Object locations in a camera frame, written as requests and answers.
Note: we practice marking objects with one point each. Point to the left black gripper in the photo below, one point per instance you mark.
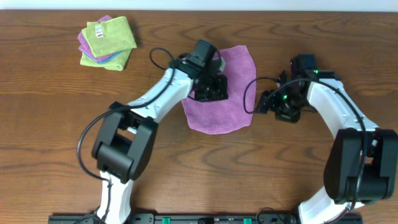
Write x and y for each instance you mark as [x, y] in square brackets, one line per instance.
[211, 90]

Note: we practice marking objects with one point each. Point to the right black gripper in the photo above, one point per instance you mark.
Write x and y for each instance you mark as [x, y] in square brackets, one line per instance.
[268, 101]

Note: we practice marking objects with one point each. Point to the purple microfiber cloth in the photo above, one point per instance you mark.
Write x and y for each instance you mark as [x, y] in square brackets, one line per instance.
[225, 116]

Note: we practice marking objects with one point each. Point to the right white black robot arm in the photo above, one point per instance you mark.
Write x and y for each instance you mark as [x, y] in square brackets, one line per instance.
[361, 167]

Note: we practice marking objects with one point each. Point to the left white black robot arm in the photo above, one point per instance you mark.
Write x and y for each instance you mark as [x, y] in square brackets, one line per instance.
[125, 141]

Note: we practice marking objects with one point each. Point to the bottom green folded cloth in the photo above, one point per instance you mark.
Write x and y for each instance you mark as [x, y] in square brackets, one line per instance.
[116, 64]

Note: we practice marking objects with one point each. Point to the green folded cloth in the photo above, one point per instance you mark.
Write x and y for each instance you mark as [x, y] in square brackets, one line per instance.
[116, 64]
[109, 37]

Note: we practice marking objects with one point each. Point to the blue folded cloth in stack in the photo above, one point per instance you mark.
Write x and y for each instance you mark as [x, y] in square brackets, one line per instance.
[105, 60]

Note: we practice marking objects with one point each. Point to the top green folded cloth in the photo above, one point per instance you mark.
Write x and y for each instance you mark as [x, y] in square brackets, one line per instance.
[109, 37]

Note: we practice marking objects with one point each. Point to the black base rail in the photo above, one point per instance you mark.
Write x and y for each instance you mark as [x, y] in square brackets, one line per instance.
[149, 218]

